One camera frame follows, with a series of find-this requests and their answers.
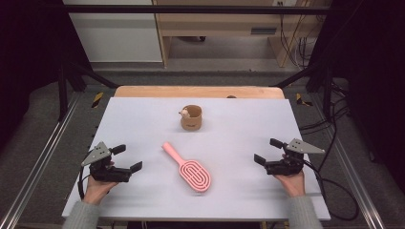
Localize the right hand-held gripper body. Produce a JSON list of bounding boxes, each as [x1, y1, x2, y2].
[[265, 137, 327, 177]]

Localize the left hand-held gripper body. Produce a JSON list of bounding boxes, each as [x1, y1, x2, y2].
[[80, 141, 132, 184]]

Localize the pink hairbrush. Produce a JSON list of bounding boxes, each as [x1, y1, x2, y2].
[[161, 141, 212, 194]]

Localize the brown cup with animal figure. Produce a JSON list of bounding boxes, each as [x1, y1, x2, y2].
[[179, 104, 203, 132]]

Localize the person's right hand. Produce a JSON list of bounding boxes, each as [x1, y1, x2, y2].
[[274, 170, 307, 198]]

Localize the person's left hand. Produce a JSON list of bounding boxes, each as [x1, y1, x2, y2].
[[83, 176, 118, 205]]

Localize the yellow black tape marker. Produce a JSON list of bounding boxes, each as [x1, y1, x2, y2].
[[91, 92, 104, 109], [295, 93, 313, 108]]

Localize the white cabinet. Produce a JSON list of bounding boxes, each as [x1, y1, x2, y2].
[[62, 0, 163, 63]]

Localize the black curtain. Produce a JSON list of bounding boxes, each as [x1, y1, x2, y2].
[[305, 0, 405, 185], [0, 0, 90, 151]]

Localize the wooden desk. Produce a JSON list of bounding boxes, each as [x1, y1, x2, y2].
[[152, 0, 332, 68]]

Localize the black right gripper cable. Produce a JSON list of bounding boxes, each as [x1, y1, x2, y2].
[[302, 160, 361, 222]]

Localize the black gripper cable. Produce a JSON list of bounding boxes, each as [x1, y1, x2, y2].
[[77, 165, 92, 200], [302, 160, 361, 222]]

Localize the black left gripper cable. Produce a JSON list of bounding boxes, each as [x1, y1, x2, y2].
[[77, 165, 92, 200]]

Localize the metal floor rail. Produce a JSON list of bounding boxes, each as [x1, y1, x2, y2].
[[309, 94, 386, 229], [0, 92, 82, 229]]

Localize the black floor cables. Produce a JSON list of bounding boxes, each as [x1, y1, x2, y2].
[[299, 79, 376, 160]]

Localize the black frame stand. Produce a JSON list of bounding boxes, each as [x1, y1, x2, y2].
[[58, 60, 118, 122], [270, 60, 333, 118]]

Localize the bundle of hanging cables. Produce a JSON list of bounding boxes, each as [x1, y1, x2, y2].
[[278, 1, 319, 70]]

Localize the black horizontal frame bar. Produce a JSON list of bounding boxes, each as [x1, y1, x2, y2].
[[65, 4, 332, 14]]

